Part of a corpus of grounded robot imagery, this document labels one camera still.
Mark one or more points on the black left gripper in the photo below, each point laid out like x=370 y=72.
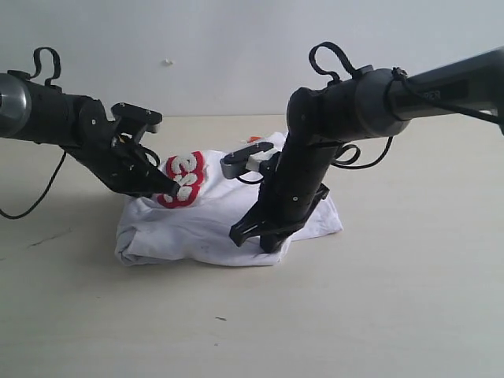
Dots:
x=127 y=167

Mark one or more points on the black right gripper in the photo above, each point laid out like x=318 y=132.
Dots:
x=283 y=207

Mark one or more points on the white t-shirt red lettering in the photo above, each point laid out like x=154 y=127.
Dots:
x=194 y=224

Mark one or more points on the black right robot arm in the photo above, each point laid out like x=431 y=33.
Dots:
x=323 y=124

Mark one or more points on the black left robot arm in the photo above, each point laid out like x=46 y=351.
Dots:
x=78 y=124

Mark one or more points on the orange ribbon tag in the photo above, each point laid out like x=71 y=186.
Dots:
x=253 y=139

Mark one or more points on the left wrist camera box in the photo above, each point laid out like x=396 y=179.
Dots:
x=136 y=120

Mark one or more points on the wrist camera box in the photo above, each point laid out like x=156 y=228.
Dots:
x=136 y=120
x=233 y=165

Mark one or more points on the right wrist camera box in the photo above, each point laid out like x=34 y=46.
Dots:
x=233 y=165

